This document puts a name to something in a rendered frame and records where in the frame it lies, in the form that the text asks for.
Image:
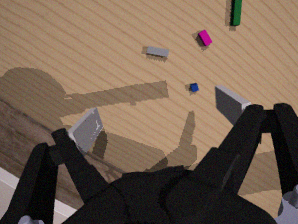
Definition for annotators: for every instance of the small magenta block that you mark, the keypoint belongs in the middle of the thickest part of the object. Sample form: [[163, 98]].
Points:
[[203, 35]]

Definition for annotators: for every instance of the grey rod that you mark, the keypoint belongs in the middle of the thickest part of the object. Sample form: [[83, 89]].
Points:
[[158, 51]]

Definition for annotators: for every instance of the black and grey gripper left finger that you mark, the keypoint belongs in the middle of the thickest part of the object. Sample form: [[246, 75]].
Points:
[[34, 197]]

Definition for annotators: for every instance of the green rod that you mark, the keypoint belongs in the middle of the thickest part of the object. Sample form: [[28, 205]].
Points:
[[236, 12]]

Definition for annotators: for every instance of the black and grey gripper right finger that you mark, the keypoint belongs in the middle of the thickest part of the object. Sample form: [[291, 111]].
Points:
[[190, 201]]

